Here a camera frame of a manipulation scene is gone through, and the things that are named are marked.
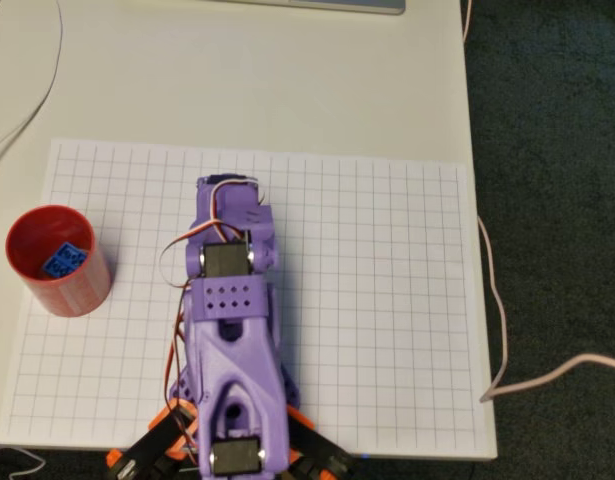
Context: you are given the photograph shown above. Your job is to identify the blue brick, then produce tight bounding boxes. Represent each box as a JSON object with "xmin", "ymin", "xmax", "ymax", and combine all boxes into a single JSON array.
[{"xmin": 40, "ymin": 241, "xmax": 87, "ymax": 279}]

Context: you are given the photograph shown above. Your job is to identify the red cup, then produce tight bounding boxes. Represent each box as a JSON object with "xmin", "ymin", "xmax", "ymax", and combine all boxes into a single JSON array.
[{"xmin": 5, "ymin": 204, "xmax": 113, "ymax": 319}]

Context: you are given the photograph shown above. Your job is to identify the white grid paper sheet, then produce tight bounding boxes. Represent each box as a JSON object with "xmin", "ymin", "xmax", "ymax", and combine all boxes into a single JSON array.
[{"xmin": 0, "ymin": 138, "xmax": 488, "ymax": 457}]

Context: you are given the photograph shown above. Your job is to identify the silver laptop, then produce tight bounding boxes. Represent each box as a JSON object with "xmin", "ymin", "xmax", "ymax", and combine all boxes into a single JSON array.
[{"xmin": 121, "ymin": 0, "xmax": 406, "ymax": 16}]

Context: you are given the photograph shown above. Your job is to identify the orange black clamp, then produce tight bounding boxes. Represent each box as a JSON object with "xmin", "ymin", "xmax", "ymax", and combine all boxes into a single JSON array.
[
  {"xmin": 104, "ymin": 397, "xmax": 202, "ymax": 480},
  {"xmin": 285, "ymin": 405, "xmax": 356, "ymax": 480}
]

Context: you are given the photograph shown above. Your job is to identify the red white black servo wires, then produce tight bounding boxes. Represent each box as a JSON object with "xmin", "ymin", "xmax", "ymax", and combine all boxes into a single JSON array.
[{"xmin": 156, "ymin": 179, "xmax": 262, "ymax": 456}]

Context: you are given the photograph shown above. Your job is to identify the thin grey cable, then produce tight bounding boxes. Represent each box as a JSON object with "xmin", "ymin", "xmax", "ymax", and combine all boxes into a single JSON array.
[{"xmin": 0, "ymin": 0, "xmax": 65, "ymax": 164}]

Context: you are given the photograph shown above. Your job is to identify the thin pink cable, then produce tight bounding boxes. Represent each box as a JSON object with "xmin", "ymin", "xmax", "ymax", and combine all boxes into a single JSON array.
[{"xmin": 460, "ymin": 0, "xmax": 509, "ymax": 396}]

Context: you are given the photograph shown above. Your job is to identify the white cable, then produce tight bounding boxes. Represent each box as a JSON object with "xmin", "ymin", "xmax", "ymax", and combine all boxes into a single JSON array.
[{"xmin": 0, "ymin": 446, "xmax": 47, "ymax": 479}]

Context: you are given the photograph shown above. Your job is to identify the thick pink cable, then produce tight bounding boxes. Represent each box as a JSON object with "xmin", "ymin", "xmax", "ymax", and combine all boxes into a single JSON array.
[{"xmin": 479, "ymin": 352, "xmax": 615, "ymax": 404}]

